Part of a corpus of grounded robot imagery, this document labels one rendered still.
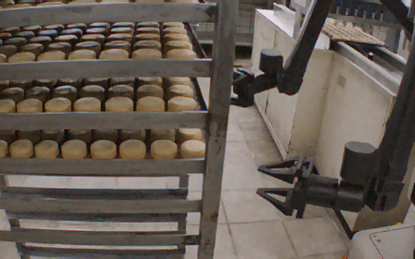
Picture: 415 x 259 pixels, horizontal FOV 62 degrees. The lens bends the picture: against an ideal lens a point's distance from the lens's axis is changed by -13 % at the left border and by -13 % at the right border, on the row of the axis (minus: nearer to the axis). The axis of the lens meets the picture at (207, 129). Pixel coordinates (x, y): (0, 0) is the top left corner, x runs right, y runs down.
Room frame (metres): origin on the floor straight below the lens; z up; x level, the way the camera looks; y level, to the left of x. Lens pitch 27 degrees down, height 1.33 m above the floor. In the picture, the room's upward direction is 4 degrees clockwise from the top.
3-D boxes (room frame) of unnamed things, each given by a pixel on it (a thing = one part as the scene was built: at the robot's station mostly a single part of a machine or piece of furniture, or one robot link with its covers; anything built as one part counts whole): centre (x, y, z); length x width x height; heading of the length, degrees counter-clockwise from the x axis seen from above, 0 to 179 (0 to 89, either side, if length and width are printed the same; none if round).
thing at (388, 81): (2.39, -0.68, 0.87); 2.01 x 0.03 x 0.07; 7
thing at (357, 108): (1.80, -0.90, 0.45); 0.70 x 0.34 x 0.90; 7
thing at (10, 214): (0.94, 0.36, 0.51); 0.64 x 0.03 x 0.03; 100
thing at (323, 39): (2.75, -0.57, 0.88); 1.28 x 0.01 x 0.07; 7
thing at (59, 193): (0.94, 0.36, 0.60); 0.64 x 0.03 x 0.03; 100
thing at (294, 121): (2.77, -0.78, 0.42); 1.28 x 0.72 x 0.84; 7
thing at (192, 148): (0.64, 0.02, 0.96); 0.05 x 0.05 x 0.02
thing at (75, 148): (0.61, 0.25, 0.96); 0.05 x 0.05 x 0.02
